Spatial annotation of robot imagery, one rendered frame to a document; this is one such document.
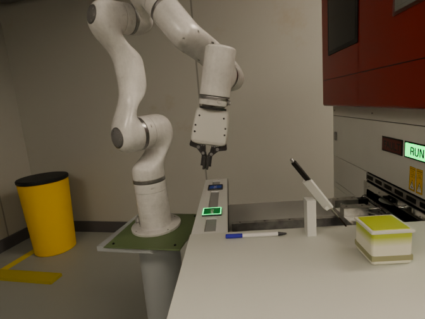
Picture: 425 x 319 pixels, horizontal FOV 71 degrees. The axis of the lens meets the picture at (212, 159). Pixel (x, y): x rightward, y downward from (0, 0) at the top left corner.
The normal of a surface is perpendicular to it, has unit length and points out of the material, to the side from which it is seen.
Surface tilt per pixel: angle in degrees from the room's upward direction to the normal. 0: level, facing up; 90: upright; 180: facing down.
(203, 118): 89
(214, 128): 93
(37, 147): 90
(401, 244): 90
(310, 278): 0
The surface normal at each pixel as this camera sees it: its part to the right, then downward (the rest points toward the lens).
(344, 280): -0.08, -0.98
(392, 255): -0.04, 0.18
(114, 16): 0.80, 0.05
